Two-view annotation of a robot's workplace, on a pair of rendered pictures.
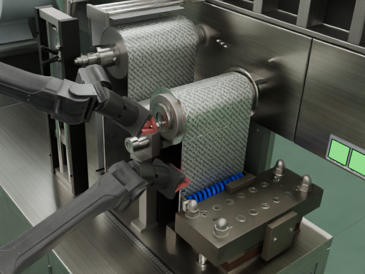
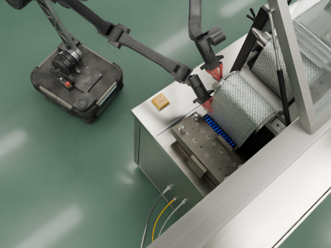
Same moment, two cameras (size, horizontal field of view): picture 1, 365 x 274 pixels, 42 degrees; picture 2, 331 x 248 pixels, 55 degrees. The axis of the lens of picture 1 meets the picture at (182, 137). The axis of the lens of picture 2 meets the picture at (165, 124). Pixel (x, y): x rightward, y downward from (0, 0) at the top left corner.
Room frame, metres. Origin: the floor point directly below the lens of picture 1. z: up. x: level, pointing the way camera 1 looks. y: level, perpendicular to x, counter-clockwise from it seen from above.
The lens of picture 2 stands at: (0.70, -0.74, 2.42)
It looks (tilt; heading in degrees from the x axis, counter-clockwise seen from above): 64 degrees down; 80
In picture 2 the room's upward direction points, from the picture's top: 12 degrees clockwise
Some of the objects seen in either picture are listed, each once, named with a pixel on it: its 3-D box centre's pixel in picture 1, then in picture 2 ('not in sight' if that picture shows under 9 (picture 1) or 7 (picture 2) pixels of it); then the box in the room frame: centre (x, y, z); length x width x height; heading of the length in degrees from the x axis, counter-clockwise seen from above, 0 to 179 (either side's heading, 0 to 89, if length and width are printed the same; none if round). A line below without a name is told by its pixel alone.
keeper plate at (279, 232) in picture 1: (279, 236); (196, 167); (0.97, -0.27, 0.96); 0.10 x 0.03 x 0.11; 130
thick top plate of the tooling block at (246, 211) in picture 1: (251, 209); (209, 151); (1.03, -0.20, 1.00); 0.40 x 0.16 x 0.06; 130
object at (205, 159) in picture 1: (214, 159); (227, 122); (1.10, -0.09, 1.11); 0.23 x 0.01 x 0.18; 130
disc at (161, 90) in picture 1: (167, 116); (227, 82); (1.07, 0.04, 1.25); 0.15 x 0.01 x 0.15; 40
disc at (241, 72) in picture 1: (238, 93); (267, 122); (1.23, -0.15, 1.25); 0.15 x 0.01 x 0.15; 40
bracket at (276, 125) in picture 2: (251, 78); (278, 127); (1.26, -0.18, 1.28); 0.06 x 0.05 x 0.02; 130
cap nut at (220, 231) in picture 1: (221, 225); (182, 128); (0.90, -0.10, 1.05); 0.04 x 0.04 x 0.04
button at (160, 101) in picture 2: not in sight; (160, 101); (0.79, 0.12, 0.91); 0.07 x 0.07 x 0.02; 40
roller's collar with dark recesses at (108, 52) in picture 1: (104, 55); (266, 41); (1.24, 0.22, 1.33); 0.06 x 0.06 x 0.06; 40
